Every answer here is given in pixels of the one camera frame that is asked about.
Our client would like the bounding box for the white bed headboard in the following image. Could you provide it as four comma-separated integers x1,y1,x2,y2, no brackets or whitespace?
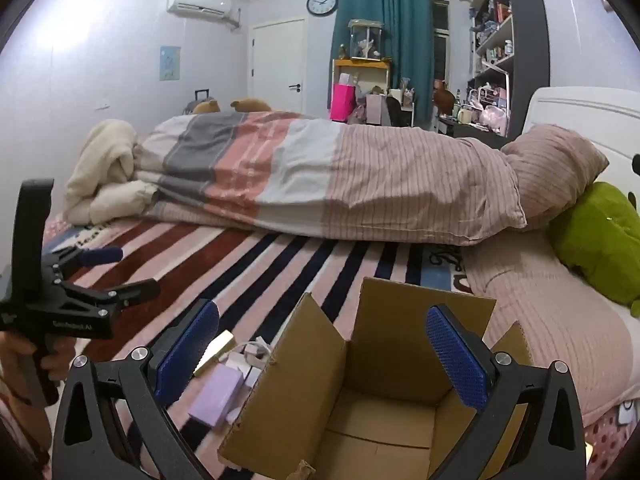
523,87,640,195

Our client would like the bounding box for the pink pillow on mattress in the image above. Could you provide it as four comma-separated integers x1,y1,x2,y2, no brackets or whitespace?
462,230,639,426

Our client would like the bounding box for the brown teddy bear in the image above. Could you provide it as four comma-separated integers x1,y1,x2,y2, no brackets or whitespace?
192,98,271,114

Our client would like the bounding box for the purple rectangular box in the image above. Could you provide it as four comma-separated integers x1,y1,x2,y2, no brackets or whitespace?
189,364,244,428

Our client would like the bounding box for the striped plush bed blanket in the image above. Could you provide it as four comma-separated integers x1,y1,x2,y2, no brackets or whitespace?
41,211,474,480

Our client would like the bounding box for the person's left hand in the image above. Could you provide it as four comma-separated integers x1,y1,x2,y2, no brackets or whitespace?
0,331,76,401

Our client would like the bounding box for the white air conditioner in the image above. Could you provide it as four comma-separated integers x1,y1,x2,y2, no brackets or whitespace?
167,0,240,28

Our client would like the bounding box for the cream fleece blanket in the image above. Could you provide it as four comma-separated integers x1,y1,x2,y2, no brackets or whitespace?
63,119,157,226

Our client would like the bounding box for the brown cardboard box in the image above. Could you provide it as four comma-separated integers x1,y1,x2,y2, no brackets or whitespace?
218,278,495,479

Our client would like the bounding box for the white door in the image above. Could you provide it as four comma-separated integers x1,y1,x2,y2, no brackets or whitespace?
250,18,306,113

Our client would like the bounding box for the teal curtain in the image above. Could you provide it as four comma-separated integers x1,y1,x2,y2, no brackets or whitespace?
330,0,435,126

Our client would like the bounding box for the small blue wall poster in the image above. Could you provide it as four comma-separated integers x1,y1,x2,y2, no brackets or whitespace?
160,46,181,81

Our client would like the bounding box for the white small box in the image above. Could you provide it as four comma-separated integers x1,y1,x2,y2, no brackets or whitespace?
224,352,262,389

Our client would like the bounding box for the dark tall bookshelf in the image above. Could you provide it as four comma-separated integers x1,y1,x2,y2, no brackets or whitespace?
468,0,550,140

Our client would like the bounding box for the brown round plush toy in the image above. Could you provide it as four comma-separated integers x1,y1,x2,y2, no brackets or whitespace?
433,79,456,116

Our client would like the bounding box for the round wall clock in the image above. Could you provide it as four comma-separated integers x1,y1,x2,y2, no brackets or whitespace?
306,0,338,18

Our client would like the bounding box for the gold shiny small box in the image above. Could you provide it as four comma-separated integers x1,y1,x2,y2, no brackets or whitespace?
193,330,235,376

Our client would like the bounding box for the striped folded duvet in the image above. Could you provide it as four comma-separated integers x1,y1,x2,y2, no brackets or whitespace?
134,112,526,246

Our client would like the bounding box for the pink striped pillow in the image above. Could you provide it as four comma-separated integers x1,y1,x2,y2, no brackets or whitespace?
501,124,608,231

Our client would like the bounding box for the bright pink bag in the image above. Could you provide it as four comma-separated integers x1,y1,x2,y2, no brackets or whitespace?
330,84,356,122

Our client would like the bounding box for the green plush toy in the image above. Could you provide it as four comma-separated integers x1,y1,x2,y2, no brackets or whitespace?
549,182,639,318

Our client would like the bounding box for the yellow wooden desk shelf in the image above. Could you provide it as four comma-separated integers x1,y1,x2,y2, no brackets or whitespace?
330,58,392,93

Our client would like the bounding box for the glass display case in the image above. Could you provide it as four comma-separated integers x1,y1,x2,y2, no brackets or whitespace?
348,18,383,61

